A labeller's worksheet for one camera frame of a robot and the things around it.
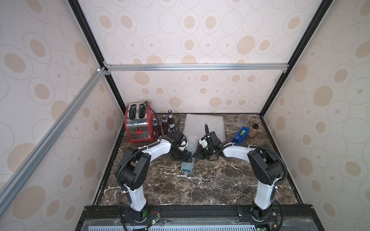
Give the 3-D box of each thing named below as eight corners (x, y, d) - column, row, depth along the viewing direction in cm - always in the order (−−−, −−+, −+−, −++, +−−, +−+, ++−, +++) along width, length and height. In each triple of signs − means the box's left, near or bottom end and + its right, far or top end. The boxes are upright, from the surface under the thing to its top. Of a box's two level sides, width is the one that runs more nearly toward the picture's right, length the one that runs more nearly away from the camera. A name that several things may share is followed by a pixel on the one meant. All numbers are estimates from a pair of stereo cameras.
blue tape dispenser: (231, 143, 104) (233, 137, 99) (240, 131, 111) (243, 125, 106) (238, 147, 102) (240, 142, 96) (247, 135, 109) (250, 129, 104)
